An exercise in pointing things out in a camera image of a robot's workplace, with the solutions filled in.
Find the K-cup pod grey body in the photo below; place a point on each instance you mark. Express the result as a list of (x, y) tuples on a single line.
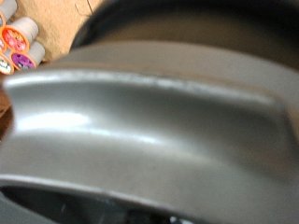
[(7, 9)]

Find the K-cup pod purple lid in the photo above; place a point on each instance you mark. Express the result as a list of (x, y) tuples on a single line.
[(23, 60)]

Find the K-cup pod pale lid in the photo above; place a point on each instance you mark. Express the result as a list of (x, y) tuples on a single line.
[(4, 65)]

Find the K-cup pod red lid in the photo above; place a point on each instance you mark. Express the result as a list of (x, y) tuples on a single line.
[(15, 39)]

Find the black Keurig coffee machine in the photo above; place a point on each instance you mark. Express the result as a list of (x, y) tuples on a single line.
[(280, 6)]

